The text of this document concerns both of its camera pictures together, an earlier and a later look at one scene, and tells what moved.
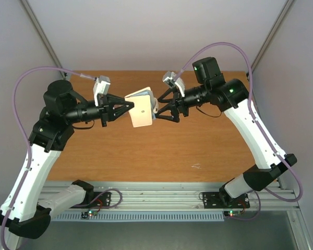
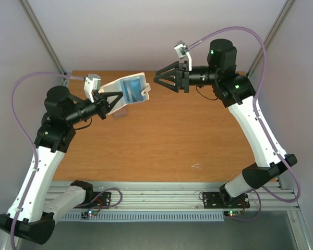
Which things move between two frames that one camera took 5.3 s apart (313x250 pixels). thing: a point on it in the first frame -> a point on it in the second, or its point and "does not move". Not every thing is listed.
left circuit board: [85, 215] does not move
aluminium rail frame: [264, 196] does not move
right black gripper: [177, 103] -> [184, 78]
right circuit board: [232, 213] does not move
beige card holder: [142, 113] -> [134, 88]
